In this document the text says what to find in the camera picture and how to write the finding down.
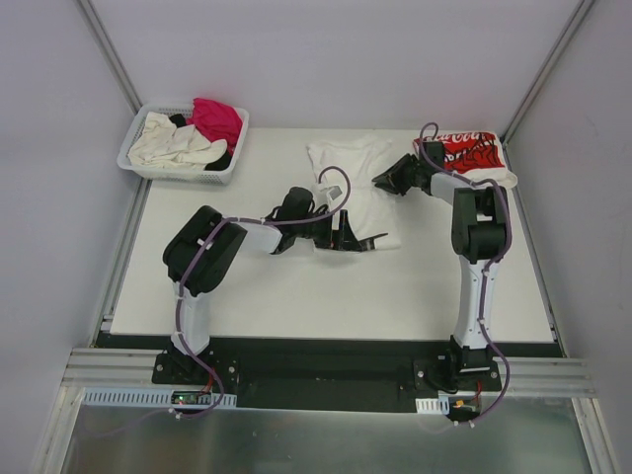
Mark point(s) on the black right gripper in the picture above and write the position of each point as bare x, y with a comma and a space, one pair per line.
404, 172

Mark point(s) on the plain white t-shirt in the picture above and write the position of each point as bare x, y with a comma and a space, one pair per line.
351, 166

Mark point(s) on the right white cable duct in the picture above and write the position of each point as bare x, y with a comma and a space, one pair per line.
432, 406

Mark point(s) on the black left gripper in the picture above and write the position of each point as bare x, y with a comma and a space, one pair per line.
341, 235

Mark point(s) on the aluminium frame post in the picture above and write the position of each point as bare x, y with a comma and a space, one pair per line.
570, 30
100, 35

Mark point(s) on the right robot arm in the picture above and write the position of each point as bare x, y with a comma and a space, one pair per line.
480, 235

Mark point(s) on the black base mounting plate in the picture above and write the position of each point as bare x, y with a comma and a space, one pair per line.
330, 375

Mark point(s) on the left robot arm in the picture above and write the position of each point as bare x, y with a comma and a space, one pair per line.
200, 255

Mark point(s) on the Coca-Cola print t-shirt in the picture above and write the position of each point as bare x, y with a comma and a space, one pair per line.
475, 155

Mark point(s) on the aluminium extrusion rail right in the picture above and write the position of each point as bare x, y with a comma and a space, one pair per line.
548, 377

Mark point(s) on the left white cable duct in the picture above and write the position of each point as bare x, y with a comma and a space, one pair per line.
156, 398

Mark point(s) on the white cable duct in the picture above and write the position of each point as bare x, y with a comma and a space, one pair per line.
432, 406
156, 398

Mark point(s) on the cream shirt in basket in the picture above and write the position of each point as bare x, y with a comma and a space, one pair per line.
162, 145

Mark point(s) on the aluminium extrusion rail left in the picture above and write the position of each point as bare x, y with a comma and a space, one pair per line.
109, 368

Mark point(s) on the aluminium frame post right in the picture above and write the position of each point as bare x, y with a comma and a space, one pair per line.
570, 30

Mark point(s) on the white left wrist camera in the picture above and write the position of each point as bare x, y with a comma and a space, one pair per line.
329, 195

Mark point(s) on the white plastic laundry basket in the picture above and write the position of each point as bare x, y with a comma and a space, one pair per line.
194, 176

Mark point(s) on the pink garment in basket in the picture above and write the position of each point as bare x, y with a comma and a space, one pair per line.
216, 121

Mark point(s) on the aluminium extrusion rail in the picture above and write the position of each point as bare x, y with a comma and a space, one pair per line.
109, 368
548, 377

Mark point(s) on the black garment in basket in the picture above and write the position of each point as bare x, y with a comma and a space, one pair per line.
219, 164

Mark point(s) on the aluminium frame post left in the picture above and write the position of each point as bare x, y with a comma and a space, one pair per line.
100, 35

